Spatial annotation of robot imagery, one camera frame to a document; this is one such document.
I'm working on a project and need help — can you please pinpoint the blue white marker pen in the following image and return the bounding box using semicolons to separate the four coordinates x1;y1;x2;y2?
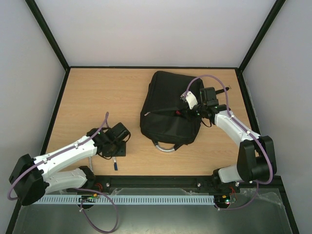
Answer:
113;157;118;171

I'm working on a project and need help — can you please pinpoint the black student backpack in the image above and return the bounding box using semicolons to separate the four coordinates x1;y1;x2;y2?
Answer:
139;71;231;153

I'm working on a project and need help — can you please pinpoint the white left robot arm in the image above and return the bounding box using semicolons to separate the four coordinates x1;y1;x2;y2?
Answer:
9;123;131;206

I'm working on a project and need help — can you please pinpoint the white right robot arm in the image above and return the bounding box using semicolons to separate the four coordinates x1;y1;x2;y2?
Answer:
181;87;276;191

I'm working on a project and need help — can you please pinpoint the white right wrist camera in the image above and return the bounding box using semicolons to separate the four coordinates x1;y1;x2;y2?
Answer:
180;91;198;110

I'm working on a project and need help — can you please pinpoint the black enclosure frame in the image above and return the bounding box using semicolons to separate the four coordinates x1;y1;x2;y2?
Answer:
4;0;312;234

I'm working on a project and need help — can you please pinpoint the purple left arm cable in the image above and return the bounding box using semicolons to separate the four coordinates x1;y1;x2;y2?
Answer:
7;112;120;232

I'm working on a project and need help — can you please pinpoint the light blue cable duct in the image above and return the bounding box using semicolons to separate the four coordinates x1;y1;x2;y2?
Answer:
35;195;215;205

